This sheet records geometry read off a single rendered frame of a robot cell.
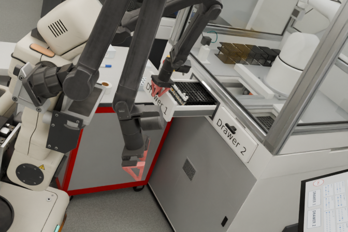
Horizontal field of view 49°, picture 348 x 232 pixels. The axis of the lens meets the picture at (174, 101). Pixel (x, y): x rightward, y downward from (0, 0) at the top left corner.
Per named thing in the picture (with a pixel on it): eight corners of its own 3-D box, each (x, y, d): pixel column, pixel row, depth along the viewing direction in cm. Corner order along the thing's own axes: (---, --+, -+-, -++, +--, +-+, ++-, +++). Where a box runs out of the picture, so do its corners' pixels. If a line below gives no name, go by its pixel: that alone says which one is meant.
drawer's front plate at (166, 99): (167, 122, 180) (174, 103, 174) (142, 88, 199) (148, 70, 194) (170, 122, 181) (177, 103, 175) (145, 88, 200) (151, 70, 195)
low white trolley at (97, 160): (56, 209, 218) (83, 102, 181) (34, 139, 260) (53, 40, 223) (145, 195, 250) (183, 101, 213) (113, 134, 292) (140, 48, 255)
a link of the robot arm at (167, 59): (164, 53, 174) (169, 59, 169) (177, 56, 177) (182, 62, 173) (159, 66, 177) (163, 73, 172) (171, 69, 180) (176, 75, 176)
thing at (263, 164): (258, 179, 169) (272, 155, 162) (160, 62, 238) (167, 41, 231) (374, 160, 221) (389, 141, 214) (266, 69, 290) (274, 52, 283)
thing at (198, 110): (169, 117, 181) (173, 107, 178) (147, 87, 199) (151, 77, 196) (232, 115, 203) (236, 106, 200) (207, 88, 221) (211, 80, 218)
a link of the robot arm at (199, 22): (205, -17, 136) (211, 7, 132) (219, -15, 138) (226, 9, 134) (168, 48, 173) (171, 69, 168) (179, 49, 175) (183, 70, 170)
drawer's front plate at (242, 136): (245, 163, 173) (255, 144, 167) (212, 123, 192) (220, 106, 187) (247, 162, 174) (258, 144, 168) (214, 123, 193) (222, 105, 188)
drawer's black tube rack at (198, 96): (179, 111, 188) (184, 101, 185) (164, 91, 200) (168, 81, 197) (214, 111, 201) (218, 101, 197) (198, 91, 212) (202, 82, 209)
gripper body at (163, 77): (173, 86, 180) (179, 73, 176) (156, 85, 174) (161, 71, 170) (167, 79, 184) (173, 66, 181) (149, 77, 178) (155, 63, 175)
